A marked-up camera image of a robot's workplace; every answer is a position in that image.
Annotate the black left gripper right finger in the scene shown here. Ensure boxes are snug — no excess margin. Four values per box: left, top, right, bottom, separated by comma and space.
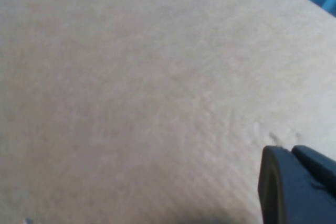
291, 144, 336, 195

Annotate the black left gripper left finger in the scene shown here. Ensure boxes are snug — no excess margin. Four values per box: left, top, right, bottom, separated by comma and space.
257, 145, 336, 224

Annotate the cardboard drawer with window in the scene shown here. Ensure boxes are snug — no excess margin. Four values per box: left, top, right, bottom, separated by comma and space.
0, 0, 336, 224

